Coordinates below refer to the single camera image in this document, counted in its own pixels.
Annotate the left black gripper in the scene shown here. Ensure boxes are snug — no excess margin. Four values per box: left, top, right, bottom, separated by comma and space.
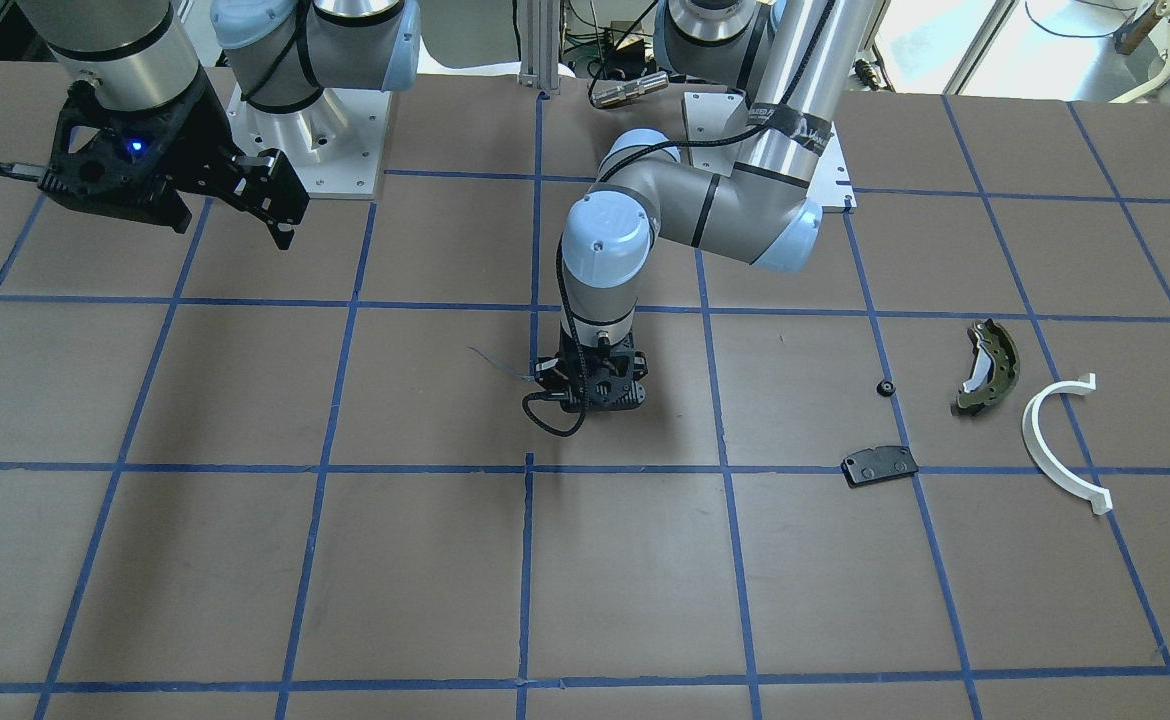
534, 331, 648, 413

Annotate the black brake pad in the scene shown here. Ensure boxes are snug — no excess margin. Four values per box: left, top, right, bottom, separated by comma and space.
840, 445, 918, 488

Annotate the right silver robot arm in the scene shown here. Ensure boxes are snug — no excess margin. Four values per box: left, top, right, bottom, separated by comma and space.
0, 1, 421, 251

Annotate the aluminium frame post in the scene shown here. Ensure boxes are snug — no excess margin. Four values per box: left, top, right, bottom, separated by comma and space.
511, 0, 565, 97

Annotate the white curved plastic bracket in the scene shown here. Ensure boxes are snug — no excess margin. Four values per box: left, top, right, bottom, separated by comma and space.
1021, 373, 1114, 517

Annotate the green brake shoe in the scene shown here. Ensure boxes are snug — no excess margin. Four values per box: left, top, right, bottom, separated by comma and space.
951, 318, 1020, 416

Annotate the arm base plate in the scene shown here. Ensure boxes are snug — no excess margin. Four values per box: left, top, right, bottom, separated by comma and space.
682, 90, 858, 214
227, 85, 394, 200

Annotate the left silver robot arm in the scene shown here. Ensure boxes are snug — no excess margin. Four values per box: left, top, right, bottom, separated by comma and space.
530, 1, 874, 414

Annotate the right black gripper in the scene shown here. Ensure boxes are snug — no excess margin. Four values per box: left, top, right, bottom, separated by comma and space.
37, 70, 310, 251

